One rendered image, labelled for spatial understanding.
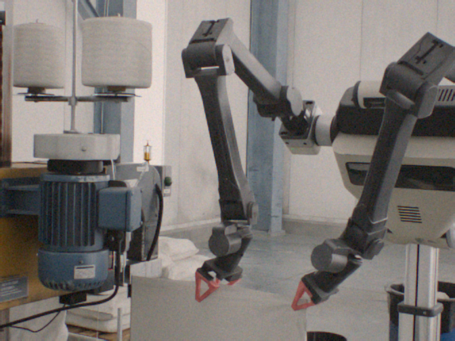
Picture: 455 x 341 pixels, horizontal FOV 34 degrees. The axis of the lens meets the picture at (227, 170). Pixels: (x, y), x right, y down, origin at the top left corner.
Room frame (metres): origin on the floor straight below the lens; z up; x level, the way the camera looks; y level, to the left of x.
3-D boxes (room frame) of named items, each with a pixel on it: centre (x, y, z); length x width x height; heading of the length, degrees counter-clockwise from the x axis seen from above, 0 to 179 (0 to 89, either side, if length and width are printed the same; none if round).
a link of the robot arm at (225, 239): (1.78, -0.02, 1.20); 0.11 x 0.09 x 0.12; 150
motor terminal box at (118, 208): (1.64, 0.23, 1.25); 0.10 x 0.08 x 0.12; 174
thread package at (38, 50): (1.91, 0.49, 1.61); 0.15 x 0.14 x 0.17; 59
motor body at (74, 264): (1.65, 0.33, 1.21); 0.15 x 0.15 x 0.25
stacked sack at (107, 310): (4.88, 0.68, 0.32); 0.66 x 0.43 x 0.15; 151
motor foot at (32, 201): (1.66, 0.42, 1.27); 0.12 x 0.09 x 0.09; 149
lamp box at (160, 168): (2.17, 0.20, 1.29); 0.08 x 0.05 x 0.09; 59
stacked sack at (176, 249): (5.54, 0.56, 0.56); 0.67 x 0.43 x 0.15; 59
